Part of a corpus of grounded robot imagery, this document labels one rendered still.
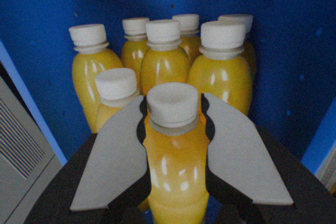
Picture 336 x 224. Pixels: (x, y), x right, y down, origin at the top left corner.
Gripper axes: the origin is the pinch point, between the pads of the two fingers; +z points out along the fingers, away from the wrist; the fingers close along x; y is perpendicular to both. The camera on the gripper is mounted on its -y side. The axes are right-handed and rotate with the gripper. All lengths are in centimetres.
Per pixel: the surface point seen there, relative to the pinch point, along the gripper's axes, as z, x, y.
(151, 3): 19.7, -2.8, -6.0
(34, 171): 78, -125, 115
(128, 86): 3.1, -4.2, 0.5
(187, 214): -3.3, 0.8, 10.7
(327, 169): 114, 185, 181
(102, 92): 2.7, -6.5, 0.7
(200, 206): -2.7, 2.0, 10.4
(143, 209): 1.0, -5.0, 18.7
